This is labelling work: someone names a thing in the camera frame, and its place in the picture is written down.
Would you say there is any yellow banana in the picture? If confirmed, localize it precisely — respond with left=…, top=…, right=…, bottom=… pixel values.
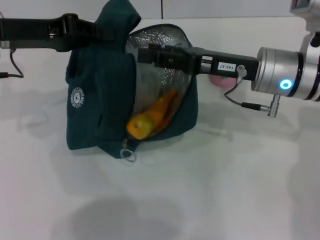
left=126, top=89, right=179, bottom=140

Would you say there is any dark teal insulated lunch bag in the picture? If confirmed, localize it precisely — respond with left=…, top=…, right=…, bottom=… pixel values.
left=65, top=0, right=200, bottom=160

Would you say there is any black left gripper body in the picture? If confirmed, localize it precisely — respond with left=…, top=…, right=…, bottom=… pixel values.
left=0, top=13, right=96, bottom=52

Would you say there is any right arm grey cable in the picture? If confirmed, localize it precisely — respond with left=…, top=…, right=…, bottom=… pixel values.
left=224, top=64, right=281, bottom=118

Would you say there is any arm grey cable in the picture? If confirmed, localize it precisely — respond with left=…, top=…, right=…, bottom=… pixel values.
left=224, top=64, right=281, bottom=118
left=0, top=48, right=25, bottom=80

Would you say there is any left arm grey cable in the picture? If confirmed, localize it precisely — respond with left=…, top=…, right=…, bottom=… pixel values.
left=0, top=48, right=25, bottom=80

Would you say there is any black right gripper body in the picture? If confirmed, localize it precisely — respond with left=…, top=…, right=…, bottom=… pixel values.
left=191, top=47, right=260, bottom=82

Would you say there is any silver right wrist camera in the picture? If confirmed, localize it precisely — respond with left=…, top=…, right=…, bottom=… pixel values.
left=289, top=0, right=320, bottom=48

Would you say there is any pink peach toy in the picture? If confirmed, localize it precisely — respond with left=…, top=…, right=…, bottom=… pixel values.
left=209, top=76, right=238, bottom=88

